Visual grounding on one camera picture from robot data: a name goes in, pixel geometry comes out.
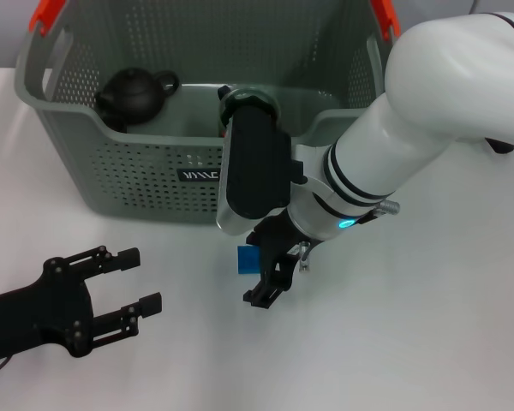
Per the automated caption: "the orange basket handle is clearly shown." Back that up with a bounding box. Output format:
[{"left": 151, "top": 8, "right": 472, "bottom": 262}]
[{"left": 27, "top": 0, "right": 402, "bottom": 42}]

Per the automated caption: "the grey perforated storage basket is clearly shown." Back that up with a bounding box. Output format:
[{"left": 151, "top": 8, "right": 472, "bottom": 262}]
[{"left": 15, "top": 0, "right": 406, "bottom": 226}]

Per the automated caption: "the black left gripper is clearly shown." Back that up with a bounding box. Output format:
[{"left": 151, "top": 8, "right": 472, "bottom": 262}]
[{"left": 0, "top": 245, "right": 164, "bottom": 366}]

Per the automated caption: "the black clay teapot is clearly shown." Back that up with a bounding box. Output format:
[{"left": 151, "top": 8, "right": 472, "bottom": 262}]
[{"left": 94, "top": 67, "right": 180, "bottom": 126}]

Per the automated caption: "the blue square brick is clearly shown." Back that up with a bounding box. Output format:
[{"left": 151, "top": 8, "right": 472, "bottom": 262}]
[{"left": 236, "top": 245, "right": 261, "bottom": 275}]

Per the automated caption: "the black clay teacup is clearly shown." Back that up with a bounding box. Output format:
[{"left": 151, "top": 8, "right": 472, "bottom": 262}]
[{"left": 102, "top": 114, "right": 129, "bottom": 134}]

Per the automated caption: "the glass teacup black sleeve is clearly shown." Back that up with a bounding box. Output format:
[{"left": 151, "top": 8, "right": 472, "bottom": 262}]
[{"left": 216, "top": 84, "right": 283, "bottom": 138}]

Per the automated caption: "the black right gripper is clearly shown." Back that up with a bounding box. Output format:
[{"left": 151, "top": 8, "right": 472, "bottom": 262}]
[{"left": 242, "top": 208, "right": 310, "bottom": 309}]

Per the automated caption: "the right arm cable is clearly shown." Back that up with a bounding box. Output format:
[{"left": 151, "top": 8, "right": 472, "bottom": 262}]
[{"left": 359, "top": 200, "right": 402, "bottom": 226}]

